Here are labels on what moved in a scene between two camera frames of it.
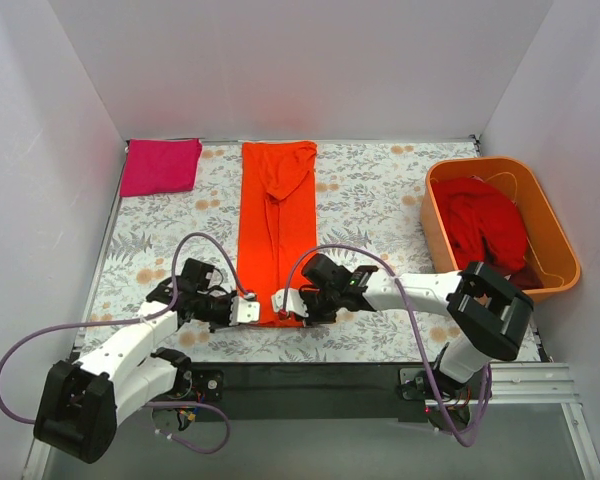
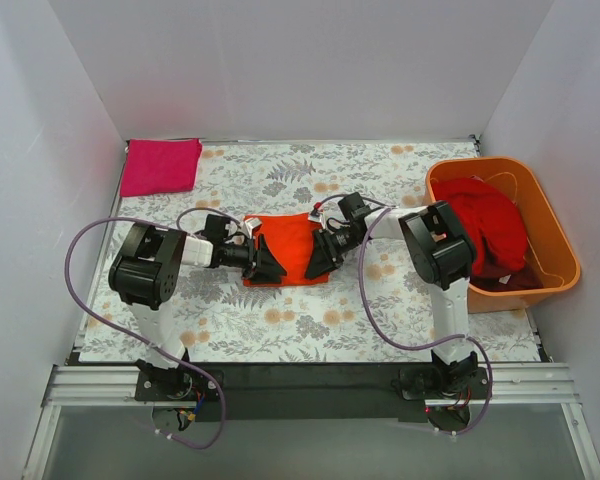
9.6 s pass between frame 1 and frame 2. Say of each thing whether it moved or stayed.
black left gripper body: moved
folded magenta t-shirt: stayed
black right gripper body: moved
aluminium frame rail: stayed
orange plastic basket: stayed
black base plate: stayed
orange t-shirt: moved
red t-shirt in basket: stayed
